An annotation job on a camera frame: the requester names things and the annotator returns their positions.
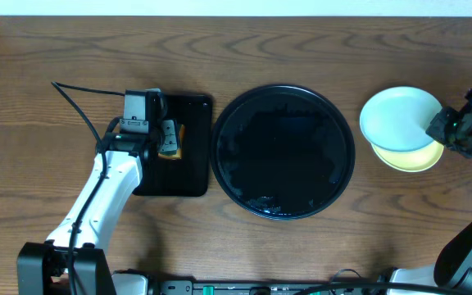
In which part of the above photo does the orange green scrub sponge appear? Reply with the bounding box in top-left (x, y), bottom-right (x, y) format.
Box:
top-left (158, 124), bottom-right (185, 160)

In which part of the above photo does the yellow plate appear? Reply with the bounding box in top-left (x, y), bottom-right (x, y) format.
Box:
top-left (371, 141), bottom-right (444, 173)

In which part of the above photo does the light blue plate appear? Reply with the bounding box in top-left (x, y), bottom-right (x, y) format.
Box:
top-left (360, 86), bottom-right (442, 152)

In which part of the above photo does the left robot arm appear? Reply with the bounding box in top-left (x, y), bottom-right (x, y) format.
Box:
top-left (16, 118), bottom-right (184, 294)

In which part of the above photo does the black rectangular tray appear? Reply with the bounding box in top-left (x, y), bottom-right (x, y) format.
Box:
top-left (134, 93), bottom-right (212, 197)

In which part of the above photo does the round black serving tray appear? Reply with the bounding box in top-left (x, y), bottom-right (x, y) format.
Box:
top-left (210, 84), bottom-right (356, 220)

